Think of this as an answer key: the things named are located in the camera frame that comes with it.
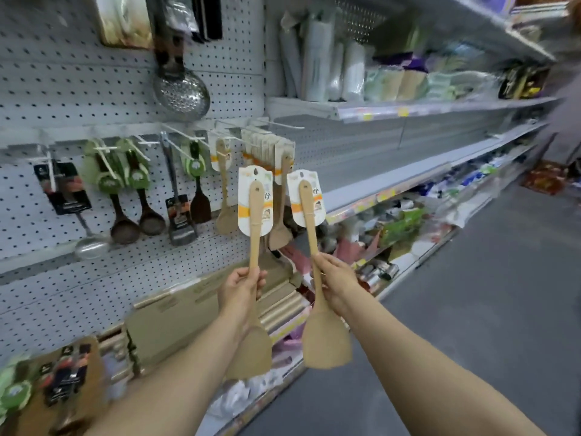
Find person's left hand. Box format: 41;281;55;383
218;266;269;337

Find person's right hand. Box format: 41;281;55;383
312;253;364;316

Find wooden spatulas bunch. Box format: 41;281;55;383
240;129;297;252

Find black slotted turner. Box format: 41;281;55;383
159;133;199;247

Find dark wooden spatula green card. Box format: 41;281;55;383
180;139;213;225

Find small steel ladle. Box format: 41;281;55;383
34;160;112;261

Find bundle of carded steel utensils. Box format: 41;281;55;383
38;342;91;432

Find person's left forearm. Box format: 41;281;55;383
86;322;260;436

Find person's right forearm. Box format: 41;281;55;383
343;294;545;436

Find grey store shelf unit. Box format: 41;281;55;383
265;0;559;305

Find flat cardboard box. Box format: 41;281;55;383
125;254;303;368

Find pink plastic basin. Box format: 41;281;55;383
272;322;309;359

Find row of red yellow labels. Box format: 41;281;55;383
324;185;400;225

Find assorted packaged goods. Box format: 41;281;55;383
281;145;536;296

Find row of green beige packs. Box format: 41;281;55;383
365;67;496;103

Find large steel skimmer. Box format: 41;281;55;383
152;36;212;122

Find slim white roll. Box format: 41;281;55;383
327;40;345;101

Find thick white roll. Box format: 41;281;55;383
341;38;367;103

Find slim grey cup pack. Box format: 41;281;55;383
279;13;303;99

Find purple box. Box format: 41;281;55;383
386;51;430;73

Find red carton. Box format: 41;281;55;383
522;160;568;196

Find clear pack green insert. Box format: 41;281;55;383
161;0;200;35

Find white knife in package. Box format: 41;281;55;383
93;0;155;50

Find large purple bin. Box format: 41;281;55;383
476;0;518;16

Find black brush white handle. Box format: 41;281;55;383
192;0;224;44

